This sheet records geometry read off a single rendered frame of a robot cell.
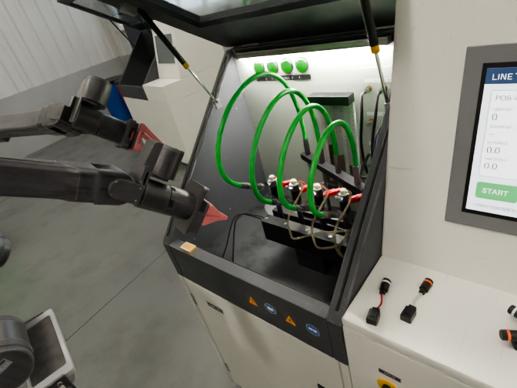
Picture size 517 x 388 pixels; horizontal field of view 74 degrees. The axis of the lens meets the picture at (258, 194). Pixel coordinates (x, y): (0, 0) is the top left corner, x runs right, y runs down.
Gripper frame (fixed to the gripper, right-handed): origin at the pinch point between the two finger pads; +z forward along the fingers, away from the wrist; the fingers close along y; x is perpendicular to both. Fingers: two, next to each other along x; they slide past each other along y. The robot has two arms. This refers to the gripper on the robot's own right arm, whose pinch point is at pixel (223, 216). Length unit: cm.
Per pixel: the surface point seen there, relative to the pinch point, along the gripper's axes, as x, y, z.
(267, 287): 0.8, -15.2, 23.4
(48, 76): 707, 16, 25
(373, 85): 5, 48, 34
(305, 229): 7.7, 1.9, 35.6
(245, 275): 9.0, -16.4, 22.2
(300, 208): 0.2, 7.8, 21.8
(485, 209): -35, 23, 33
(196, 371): 69, -98, 75
